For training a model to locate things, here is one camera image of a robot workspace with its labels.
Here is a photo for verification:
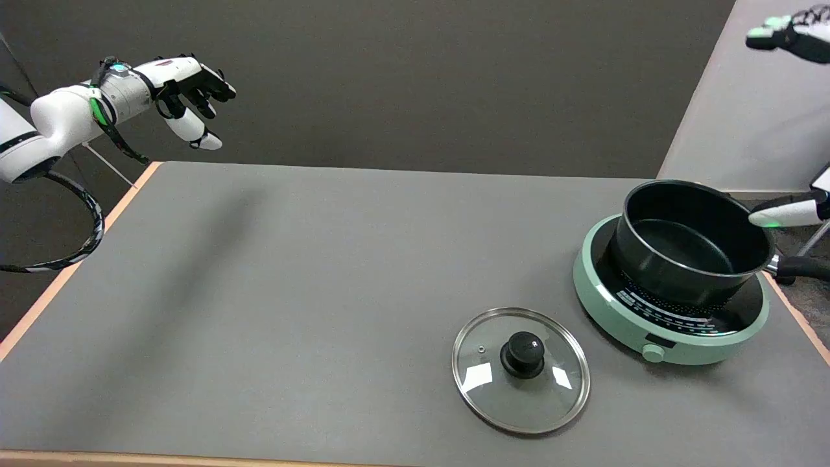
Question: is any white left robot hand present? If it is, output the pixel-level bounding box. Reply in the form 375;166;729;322
137;54;237;151

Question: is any black braided cable loop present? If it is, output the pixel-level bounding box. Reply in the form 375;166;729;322
0;170;106;274

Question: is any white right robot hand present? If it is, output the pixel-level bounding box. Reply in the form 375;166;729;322
746;5;830;229

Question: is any grey metal stand leg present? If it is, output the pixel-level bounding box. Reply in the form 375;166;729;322
776;221;830;286

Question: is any glass pot lid black knob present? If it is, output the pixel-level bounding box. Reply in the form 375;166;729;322
452;307;591;435

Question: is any mint green induction cooker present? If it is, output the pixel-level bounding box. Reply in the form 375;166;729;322
573;214;771;365

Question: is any black saucepan with handle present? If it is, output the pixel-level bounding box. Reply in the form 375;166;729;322
610;180;830;307

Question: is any black green left wrist cable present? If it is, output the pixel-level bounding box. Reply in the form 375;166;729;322
89;57;151;165

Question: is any thin white rod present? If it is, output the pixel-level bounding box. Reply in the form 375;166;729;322
82;143;139;189

